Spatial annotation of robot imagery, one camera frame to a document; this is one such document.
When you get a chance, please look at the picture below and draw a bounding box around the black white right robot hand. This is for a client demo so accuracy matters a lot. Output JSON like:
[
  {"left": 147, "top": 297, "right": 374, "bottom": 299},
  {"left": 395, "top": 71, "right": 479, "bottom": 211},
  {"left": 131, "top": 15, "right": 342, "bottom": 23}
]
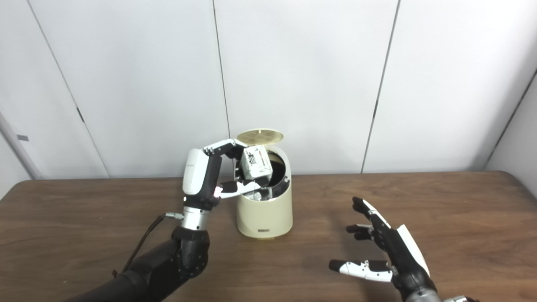
[{"left": 328, "top": 196, "right": 437, "bottom": 300}]

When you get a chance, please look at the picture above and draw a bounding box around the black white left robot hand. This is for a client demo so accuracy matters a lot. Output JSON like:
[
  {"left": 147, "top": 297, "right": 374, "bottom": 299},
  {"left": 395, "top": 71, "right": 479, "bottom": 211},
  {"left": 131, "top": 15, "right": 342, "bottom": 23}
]
[{"left": 182, "top": 139, "right": 269, "bottom": 210}]

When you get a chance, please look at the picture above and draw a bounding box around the white green milk carton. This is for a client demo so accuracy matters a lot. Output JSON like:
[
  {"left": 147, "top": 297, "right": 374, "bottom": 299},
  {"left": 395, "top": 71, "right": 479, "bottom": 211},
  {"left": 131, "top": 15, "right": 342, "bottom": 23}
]
[{"left": 240, "top": 145, "right": 273, "bottom": 182}]

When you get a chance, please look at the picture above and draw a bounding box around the round cream bin lid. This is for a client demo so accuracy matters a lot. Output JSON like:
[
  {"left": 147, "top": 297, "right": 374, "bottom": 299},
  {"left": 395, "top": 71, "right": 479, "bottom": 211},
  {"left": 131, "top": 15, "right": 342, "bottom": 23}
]
[{"left": 236, "top": 129, "right": 284, "bottom": 146}]

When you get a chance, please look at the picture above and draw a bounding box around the cream-colored cylindrical trash bin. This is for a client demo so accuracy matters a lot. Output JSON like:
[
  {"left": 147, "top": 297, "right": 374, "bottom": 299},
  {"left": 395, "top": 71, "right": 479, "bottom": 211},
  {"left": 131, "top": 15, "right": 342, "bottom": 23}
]
[{"left": 235, "top": 129, "right": 293, "bottom": 240}]

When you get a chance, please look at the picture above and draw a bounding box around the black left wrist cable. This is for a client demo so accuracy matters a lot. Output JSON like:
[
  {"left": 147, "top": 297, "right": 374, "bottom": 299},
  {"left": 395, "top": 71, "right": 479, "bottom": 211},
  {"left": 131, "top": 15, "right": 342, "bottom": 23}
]
[{"left": 112, "top": 213, "right": 185, "bottom": 277}]

